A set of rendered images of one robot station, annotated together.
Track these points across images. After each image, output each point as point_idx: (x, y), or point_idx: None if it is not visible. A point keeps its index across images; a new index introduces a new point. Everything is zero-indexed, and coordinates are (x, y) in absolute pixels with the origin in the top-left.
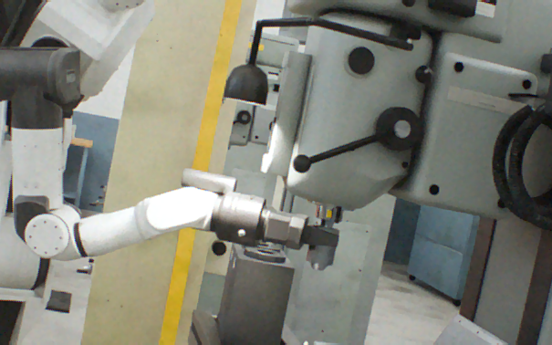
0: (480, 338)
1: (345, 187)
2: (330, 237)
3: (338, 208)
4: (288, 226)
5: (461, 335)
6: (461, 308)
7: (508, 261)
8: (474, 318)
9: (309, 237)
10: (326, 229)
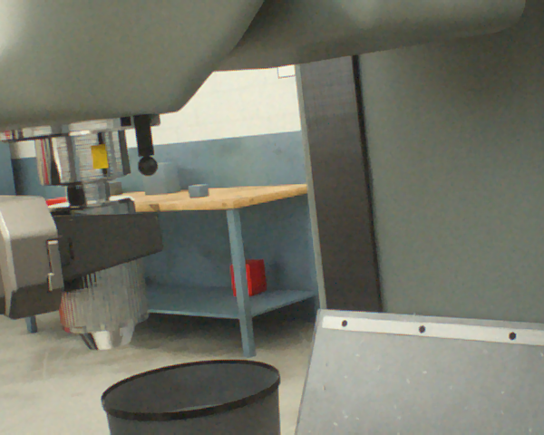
0: (441, 338)
1: (161, 36)
2: (135, 228)
3: (143, 121)
4: None
5: (374, 350)
6: (329, 296)
7: (447, 148)
8: (383, 302)
9: (72, 255)
10: (106, 209)
